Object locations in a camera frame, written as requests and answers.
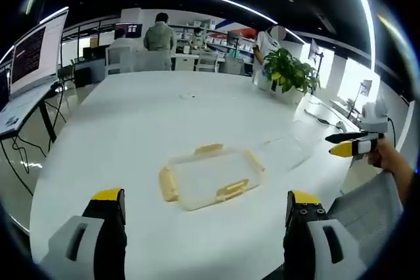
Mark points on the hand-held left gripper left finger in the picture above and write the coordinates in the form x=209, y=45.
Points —
x=82, y=244

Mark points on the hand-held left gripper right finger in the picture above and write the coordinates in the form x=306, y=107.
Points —
x=315, y=247

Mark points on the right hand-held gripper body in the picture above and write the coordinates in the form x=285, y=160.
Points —
x=374, y=119

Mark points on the clear lid with yellow buckles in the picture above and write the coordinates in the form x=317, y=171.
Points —
x=210, y=178

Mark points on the person's right hand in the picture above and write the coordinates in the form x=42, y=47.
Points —
x=390, y=158

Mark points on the clear plastic sheet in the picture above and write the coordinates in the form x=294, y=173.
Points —
x=288, y=142

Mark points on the grey mesh chair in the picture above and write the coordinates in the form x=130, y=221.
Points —
x=370, y=208

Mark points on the black tripod stand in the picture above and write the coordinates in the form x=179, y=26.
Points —
x=318, y=55

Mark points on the green potted plant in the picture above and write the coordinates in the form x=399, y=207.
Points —
x=290, y=70

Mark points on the white side desk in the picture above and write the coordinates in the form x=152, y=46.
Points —
x=23, y=106

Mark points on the white office chair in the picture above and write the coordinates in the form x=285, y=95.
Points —
x=207, y=61
x=118, y=58

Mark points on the large computer monitor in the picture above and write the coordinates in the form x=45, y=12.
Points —
x=36, y=53

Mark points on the dark background monitor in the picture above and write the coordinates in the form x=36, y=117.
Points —
x=128, y=30

